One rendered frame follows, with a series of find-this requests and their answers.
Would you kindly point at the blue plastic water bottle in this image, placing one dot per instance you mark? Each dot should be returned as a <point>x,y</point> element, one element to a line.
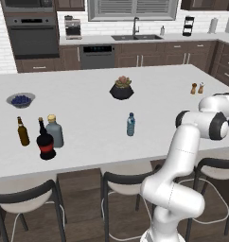
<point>130,124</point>

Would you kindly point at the brown base cupboard run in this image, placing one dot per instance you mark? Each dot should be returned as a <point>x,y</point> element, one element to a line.
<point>170,56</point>

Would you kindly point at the brown pepper shaker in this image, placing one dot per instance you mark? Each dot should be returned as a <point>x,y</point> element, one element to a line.
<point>193,89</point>

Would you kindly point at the brown wall cupboard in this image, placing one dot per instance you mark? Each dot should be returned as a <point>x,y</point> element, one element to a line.
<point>207,4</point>
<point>70,4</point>

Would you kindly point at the window with grey blinds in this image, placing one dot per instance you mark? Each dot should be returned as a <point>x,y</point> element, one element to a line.
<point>132,8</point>

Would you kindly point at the white paper towel roll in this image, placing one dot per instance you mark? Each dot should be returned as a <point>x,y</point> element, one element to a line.
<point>213,25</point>

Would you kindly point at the grey soap dispenser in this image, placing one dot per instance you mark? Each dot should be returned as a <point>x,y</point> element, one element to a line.
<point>162,31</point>

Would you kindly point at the succulent in black pot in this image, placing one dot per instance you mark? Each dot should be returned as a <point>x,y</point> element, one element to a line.
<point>121,89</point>

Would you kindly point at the dark sink tap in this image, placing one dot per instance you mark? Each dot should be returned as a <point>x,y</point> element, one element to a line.
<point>135,25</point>

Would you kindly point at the grey dishwasher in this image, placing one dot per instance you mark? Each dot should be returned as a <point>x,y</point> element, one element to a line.
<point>97,56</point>

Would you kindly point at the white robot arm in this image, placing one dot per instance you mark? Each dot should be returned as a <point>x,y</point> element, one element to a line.
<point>182,157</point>

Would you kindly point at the dark sink basin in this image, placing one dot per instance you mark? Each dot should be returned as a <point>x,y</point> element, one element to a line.
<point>137,37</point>

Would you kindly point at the silver coffee machine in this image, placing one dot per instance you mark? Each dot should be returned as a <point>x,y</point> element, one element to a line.
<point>73,28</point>

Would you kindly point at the black wall oven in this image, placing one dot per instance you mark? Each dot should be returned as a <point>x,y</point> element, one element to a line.
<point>32,36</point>

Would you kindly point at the grey bowl of blueberries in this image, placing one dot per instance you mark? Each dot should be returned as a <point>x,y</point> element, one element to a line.
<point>21,100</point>

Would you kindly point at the microwave oven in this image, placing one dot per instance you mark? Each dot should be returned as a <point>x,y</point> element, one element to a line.
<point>27,4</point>

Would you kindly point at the brown shaker with white top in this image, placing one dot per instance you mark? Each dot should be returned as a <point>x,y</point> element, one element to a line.
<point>201,88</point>

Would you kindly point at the dark bottle with red label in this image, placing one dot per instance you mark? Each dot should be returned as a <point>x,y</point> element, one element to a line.
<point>45,143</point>

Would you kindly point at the brown glass beer bottle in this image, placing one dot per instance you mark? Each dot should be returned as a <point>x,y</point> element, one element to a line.
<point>23,133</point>

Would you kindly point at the black stool with cream seat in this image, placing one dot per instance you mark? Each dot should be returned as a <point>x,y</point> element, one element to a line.
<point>26,198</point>
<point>126,184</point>
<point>215,171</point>

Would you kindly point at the grey bottle with gold cap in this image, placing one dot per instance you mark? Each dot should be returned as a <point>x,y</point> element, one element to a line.
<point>55,133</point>

